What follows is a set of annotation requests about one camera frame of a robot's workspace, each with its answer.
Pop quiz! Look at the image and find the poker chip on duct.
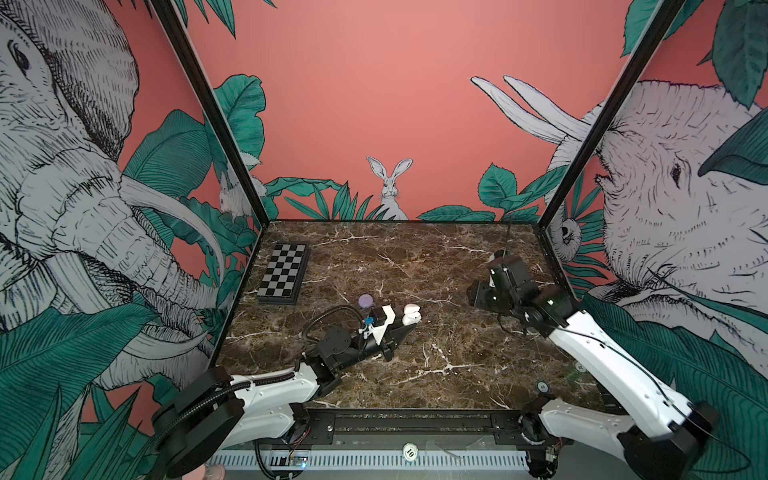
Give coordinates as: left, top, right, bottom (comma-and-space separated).
402, 443, 419, 462

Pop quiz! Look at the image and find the black white checkerboard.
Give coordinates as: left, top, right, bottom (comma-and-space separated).
256, 242, 311, 305

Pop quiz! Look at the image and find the purple earbud charging case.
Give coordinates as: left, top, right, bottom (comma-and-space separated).
358, 294, 374, 309

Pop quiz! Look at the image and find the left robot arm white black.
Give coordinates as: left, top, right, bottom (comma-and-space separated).
148, 303, 422, 479

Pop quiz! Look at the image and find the black mounting rail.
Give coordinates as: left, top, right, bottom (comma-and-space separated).
300, 408, 536, 449

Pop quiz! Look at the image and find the white slotted cable duct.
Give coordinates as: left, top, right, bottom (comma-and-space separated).
209, 449, 532, 473

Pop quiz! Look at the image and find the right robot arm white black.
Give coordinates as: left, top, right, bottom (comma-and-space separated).
467, 249, 719, 479

